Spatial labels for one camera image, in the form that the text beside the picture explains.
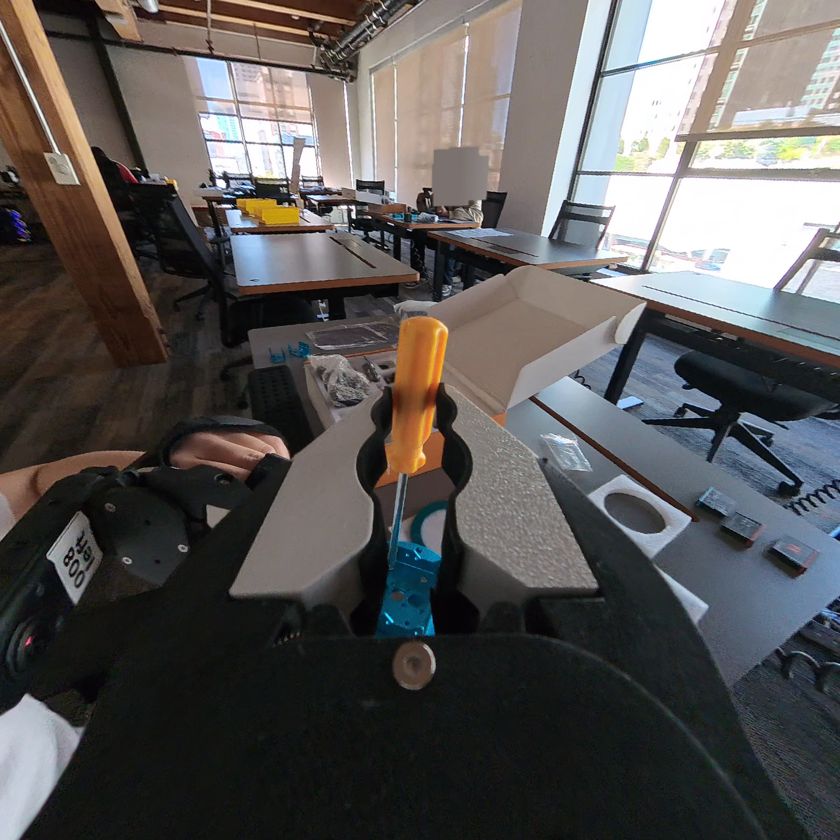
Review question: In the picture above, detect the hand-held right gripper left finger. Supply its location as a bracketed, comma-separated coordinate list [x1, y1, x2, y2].
[228, 386, 395, 634]

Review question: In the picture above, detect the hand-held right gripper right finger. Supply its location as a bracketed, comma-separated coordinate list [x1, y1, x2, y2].
[433, 384, 600, 636]

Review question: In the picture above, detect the blue metal plate with brackets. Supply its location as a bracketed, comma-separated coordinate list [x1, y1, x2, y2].
[373, 539, 438, 637]

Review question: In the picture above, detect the orange handled screwdriver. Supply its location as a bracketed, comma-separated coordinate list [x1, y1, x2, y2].
[384, 317, 450, 571]

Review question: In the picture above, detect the person's left forearm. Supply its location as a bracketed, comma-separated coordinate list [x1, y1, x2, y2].
[0, 449, 148, 519]

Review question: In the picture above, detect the grey desk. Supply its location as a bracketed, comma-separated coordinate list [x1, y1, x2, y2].
[248, 315, 840, 690]

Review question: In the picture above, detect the dark desk with orange edge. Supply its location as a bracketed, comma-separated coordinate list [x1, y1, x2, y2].
[591, 270, 840, 406]
[223, 209, 337, 237]
[230, 231, 403, 321]
[427, 227, 629, 298]

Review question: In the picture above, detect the person's left hand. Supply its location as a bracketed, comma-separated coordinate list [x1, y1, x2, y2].
[172, 427, 291, 484]

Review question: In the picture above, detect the small clear plastic bag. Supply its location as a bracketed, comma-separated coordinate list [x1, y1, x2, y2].
[539, 433, 592, 473]

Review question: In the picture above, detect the black perforated foam block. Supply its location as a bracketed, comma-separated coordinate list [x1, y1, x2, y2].
[248, 365, 315, 454]

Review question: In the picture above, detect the clear bag of screws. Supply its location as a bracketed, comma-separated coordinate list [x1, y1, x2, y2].
[308, 354, 376, 406]

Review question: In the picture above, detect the white foam block with hole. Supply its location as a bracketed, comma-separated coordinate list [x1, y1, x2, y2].
[587, 474, 694, 560]

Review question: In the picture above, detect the flat bag of black parts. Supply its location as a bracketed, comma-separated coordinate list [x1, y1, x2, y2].
[307, 320, 403, 350]

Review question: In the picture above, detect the open orange cardboard box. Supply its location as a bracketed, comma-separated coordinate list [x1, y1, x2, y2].
[303, 266, 648, 490]

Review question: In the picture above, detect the black office chair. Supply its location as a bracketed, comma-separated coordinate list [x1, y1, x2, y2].
[154, 187, 241, 349]
[642, 350, 840, 497]

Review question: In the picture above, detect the person's white shirt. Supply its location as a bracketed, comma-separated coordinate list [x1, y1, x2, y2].
[0, 692, 84, 840]

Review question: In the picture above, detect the black mesh chair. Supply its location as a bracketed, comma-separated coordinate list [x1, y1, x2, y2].
[548, 201, 617, 250]

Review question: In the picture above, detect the row of yellow bins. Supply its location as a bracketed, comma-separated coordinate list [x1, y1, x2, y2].
[236, 197, 301, 226]

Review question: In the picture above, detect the large glass window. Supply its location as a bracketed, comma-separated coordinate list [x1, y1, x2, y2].
[197, 60, 321, 180]
[571, 0, 840, 290]

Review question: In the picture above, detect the beige roller window shade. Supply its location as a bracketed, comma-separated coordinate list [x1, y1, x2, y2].
[371, 26, 513, 206]

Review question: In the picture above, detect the small blue metal ring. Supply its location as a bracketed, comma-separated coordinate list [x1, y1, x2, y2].
[410, 499, 451, 547]

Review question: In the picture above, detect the wooden post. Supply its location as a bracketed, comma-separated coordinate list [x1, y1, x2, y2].
[0, 0, 170, 368]

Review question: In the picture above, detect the black coiled cable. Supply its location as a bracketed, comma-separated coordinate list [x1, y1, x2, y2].
[784, 481, 840, 517]
[777, 646, 840, 693]

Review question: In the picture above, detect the silver ceiling air duct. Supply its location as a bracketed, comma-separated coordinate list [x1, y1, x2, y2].
[308, 0, 421, 83]

